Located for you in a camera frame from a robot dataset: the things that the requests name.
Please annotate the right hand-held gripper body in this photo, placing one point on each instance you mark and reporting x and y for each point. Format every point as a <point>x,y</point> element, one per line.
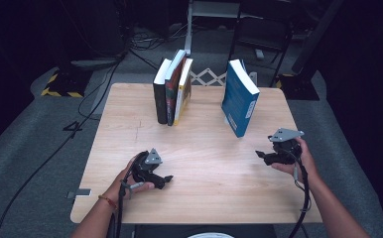
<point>287,152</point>

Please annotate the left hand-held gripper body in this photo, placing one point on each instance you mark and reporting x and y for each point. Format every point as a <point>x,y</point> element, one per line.
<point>145,168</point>

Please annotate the blue book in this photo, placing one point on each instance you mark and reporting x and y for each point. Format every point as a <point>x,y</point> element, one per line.
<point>237,102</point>

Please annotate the black book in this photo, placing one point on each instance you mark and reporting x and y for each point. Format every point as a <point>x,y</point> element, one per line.
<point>161,105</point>

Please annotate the yellow book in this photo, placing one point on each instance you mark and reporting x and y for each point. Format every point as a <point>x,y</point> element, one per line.
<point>182,95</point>

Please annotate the expandable metal bookend rack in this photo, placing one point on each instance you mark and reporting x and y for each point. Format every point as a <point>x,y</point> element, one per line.
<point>207,76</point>

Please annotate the person's right hand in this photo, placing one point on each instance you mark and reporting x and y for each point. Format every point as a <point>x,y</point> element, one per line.
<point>307,168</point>

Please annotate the person's left hand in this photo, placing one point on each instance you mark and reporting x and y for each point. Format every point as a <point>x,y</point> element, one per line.
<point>123,186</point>

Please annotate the black stand with base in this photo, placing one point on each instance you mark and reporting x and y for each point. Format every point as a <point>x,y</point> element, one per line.
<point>298,87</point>

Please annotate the white round object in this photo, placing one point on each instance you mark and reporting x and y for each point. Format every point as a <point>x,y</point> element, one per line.
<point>209,235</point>

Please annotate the yellow-black striped stand base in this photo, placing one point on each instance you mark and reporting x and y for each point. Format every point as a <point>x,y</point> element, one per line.
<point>65,86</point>

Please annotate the black chair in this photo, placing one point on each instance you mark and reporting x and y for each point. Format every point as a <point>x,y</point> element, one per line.
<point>262,31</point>

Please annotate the white desk frame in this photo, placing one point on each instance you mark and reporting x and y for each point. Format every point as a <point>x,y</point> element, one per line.
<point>189,33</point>

